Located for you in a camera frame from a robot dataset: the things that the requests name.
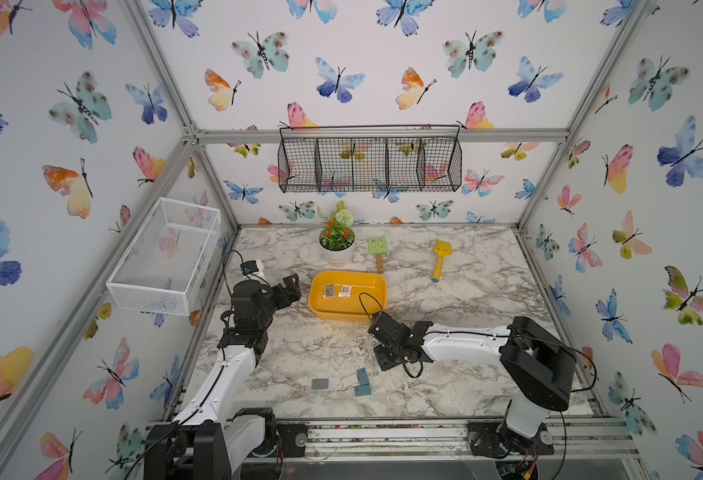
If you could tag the potted plant white pot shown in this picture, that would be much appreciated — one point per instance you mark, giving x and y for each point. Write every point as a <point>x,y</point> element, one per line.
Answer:
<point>337,238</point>

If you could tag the yellow toy shovel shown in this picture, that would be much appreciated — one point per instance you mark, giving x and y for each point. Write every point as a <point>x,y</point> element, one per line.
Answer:
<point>442,249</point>

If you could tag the black wire wall basket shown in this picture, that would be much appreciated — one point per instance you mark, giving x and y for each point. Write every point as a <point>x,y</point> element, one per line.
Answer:
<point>357,159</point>

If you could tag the green toy rake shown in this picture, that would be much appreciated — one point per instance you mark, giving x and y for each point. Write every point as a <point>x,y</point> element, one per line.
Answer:
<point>378,247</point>

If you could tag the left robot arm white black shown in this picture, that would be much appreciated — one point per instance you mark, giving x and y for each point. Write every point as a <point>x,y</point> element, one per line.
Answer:
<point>219,384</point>

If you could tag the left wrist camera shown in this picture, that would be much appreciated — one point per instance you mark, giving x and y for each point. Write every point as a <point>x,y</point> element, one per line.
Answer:
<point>252,268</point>

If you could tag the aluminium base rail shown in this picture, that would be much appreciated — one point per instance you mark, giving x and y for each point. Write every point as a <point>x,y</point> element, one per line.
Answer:
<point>438,439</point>

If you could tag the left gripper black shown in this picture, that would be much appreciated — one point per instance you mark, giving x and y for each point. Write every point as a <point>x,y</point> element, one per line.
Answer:
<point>291,290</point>

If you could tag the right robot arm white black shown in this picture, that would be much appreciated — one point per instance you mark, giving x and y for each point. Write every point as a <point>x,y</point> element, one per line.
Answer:
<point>542,367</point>

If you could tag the yellow plastic storage box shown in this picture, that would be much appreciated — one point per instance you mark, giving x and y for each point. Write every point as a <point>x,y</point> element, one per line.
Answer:
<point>369,296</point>

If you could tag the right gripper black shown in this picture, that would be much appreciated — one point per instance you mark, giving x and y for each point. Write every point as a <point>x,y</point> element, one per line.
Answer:
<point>376,352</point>

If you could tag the white label eraser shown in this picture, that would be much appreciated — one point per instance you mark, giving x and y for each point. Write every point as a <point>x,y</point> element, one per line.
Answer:
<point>344,291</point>

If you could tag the teal eraser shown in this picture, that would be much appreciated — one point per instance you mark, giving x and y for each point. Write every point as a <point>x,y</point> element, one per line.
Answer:
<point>362,376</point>
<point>362,390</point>

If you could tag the white mesh wall basket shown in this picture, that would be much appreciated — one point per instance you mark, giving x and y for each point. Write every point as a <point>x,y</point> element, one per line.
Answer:
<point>162,269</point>

